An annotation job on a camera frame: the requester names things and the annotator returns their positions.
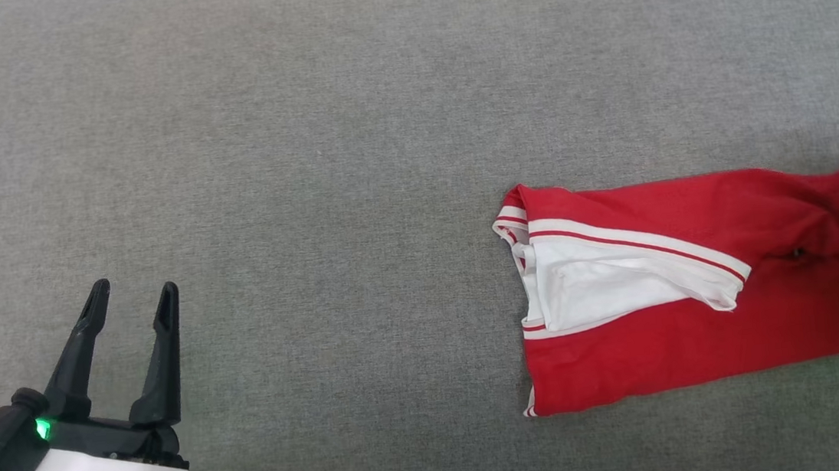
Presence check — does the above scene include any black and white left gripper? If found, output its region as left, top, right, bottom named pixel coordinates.
left=0, top=271, right=198, bottom=471

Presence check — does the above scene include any red and white shirt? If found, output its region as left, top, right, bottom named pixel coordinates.
left=487, top=133, right=839, bottom=420

